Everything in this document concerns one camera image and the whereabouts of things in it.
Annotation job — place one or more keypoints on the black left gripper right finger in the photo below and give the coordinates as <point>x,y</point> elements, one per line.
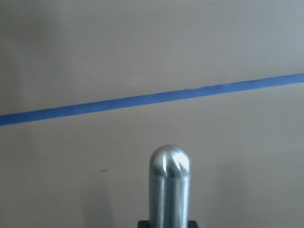
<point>193,224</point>

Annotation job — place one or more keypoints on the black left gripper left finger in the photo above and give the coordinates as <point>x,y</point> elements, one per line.
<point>143,224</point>

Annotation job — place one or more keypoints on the metal muddler with black tip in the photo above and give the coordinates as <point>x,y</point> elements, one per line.
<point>169,187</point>

